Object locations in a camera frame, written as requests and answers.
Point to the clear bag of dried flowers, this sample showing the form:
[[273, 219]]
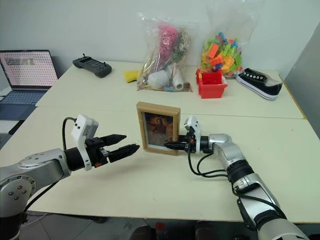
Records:
[[166, 50]]

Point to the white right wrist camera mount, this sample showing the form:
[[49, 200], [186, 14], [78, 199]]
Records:
[[196, 125]]

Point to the open laptop computer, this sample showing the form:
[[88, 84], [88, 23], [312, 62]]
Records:
[[27, 67]]

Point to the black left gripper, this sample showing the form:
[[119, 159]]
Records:
[[93, 150]]

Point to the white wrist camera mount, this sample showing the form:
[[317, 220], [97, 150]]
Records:
[[196, 125], [79, 130]]

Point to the red plastic bin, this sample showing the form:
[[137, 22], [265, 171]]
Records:
[[211, 87]]

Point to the clear bag of toy blocks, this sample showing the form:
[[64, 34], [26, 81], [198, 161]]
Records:
[[222, 55]]

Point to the black handheld remote controller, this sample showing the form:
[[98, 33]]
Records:
[[92, 66]]

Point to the yellow sponge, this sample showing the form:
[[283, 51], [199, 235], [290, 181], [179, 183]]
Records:
[[130, 76]]

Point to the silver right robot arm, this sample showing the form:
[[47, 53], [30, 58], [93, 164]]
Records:
[[225, 147]]

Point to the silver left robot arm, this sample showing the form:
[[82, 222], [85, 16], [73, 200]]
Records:
[[40, 167]]

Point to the grey partition panel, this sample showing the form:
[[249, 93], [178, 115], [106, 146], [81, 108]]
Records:
[[305, 80]]

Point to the black and white sneaker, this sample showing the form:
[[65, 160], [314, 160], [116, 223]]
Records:
[[262, 86]]

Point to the wooden picture frame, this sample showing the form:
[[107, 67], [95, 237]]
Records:
[[160, 110]]

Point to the dark rounded shape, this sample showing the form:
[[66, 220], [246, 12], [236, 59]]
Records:
[[145, 233]]

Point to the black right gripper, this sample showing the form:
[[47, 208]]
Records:
[[190, 145]]

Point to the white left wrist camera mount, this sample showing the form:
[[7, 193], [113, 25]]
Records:
[[79, 130]]

